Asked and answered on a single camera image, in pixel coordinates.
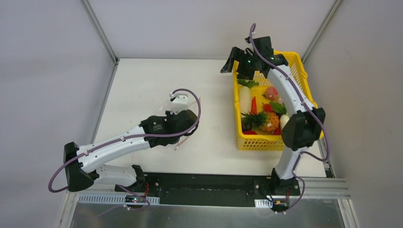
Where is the aluminium frame rail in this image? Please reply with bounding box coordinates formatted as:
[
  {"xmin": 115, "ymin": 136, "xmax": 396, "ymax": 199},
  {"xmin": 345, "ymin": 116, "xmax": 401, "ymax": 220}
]
[{"xmin": 303, "ymin": 177, "xmax": 351, "ymax": 200}]

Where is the small red toy tomato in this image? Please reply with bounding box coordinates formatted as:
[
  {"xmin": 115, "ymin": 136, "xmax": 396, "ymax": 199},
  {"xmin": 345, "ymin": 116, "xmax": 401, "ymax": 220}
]
[{"xmin": 263, "ymin": 104, "xmax": 274, "ymax": 113}]

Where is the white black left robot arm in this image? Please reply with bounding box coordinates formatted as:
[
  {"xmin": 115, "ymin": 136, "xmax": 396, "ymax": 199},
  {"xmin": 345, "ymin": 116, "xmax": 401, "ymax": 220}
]
[{"xmin": 64, "ymin": 109, "xmax": 198, "ymax": 192}]

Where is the clear pink zip top bag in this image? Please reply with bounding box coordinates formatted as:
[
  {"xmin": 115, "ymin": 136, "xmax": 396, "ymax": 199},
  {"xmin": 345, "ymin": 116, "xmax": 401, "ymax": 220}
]
[{"xmin": 156, "ymin": 98, "xmax": 198, "ymax": 151}]

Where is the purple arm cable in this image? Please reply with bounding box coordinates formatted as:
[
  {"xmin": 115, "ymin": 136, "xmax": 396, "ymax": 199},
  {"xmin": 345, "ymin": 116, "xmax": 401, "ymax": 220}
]
[
  {"xmin": 48, "ymin": 88, "xmax": 202, "ymax": 193},
  {"xmin": 249, "ymin": 23, "xmax": 331, "ymax": 215}
]

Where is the yellow plastic basket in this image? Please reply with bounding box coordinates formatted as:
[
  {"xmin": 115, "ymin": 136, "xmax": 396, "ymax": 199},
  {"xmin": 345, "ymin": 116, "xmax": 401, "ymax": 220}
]
[{"xmin": 233, "ymin": 50, "xmax": 324, "ymax": 151}]

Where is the red toy bell pepper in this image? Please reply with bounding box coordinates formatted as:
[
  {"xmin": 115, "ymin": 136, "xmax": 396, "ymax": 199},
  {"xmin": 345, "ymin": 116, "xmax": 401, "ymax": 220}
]
[{"xmin": 242, "ymin": 130, "xmax": 258, "ymax": 135}]

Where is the toy pineapple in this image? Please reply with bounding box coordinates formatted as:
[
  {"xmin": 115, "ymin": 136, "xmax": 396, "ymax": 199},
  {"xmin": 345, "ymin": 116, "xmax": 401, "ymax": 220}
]
[{"xmin": 241, "ymin": 111, "xmax": 280, "ymax": 134}]

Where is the toy peach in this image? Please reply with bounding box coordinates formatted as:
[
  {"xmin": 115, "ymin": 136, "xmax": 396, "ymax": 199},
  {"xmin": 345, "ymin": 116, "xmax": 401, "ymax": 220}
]
[{"xmin": 264, "ymin": 86, "xmax": 279, "ymax": 101}]

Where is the white toy radish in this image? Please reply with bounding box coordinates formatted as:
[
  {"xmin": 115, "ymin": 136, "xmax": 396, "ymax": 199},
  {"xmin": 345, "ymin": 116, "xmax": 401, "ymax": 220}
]
[
  {"xmin": 237, "ymin": 79, "xmax": 259, "ymax": 114},
  {"xmin": 269, "ymin": 102, "xmax": 290, "ymax": 130}
]

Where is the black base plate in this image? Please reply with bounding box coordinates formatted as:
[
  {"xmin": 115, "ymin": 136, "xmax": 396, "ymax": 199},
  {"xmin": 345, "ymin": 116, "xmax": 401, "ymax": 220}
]
[{"xmin": 129, "ymin": 172, "xmax": 300, "ymax": 207}]

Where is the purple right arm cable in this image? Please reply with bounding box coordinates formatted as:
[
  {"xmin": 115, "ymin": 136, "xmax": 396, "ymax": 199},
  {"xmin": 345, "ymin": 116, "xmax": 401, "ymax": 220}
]
[{"xmin": 249, "ymin": 23, "xmax": 331, "ymax": 215}]

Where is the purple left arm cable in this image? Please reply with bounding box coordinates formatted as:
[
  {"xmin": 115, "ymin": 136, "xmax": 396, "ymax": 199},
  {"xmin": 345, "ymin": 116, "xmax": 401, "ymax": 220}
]
[{"xmin": 48, "ymin": 88, "xmax": 202, "ymax": 193}]

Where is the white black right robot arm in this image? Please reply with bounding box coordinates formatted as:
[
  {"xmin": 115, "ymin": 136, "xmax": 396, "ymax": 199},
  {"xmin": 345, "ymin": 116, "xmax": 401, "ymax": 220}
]
[{"xmin": 221, "ymin": 37, "xmax": 326, "ymax": 195}]

